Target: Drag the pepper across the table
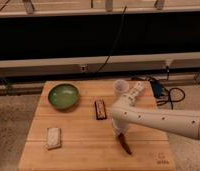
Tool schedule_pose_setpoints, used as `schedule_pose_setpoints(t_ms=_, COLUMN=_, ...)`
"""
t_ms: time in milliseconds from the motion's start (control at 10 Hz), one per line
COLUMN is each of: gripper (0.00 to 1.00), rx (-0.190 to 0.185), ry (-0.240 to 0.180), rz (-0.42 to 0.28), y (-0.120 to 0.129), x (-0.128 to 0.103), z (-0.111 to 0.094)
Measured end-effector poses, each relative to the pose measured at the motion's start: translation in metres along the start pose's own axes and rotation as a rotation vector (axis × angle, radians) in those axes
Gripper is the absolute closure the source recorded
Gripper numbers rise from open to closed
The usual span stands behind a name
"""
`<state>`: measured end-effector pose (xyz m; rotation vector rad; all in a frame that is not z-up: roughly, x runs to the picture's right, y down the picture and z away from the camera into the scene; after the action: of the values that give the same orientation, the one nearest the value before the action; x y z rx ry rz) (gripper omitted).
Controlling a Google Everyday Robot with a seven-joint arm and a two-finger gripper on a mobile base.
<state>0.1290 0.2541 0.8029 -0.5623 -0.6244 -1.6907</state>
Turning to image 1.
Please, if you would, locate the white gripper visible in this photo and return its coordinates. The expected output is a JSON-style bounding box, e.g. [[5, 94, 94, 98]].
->
[[112, 119, 129, 139]]

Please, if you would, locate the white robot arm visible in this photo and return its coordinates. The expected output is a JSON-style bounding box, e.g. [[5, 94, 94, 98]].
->
[[110, 95, 200, 140]]

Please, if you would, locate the brown chocolate bar pack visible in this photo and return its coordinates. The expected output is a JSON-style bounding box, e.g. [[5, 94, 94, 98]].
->
[[94, 100, 107, 120]]

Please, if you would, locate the wooden table board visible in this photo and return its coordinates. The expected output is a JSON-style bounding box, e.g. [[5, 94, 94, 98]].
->
[[18, 80, 175, 171]]

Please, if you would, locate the clear plastic cup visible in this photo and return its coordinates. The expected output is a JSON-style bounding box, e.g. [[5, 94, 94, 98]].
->
[[113, 79, 129, 97]]

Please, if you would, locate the blue power adapter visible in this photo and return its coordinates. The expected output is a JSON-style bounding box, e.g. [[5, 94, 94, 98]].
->
[[151, 81, 163, 98]]

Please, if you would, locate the green bowl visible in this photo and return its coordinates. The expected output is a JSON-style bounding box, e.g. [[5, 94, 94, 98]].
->
[[48, 83, 79, 110]]

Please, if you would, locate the black hanging cable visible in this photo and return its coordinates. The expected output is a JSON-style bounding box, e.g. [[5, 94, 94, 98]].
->
[[94, 4, 128, 74]]

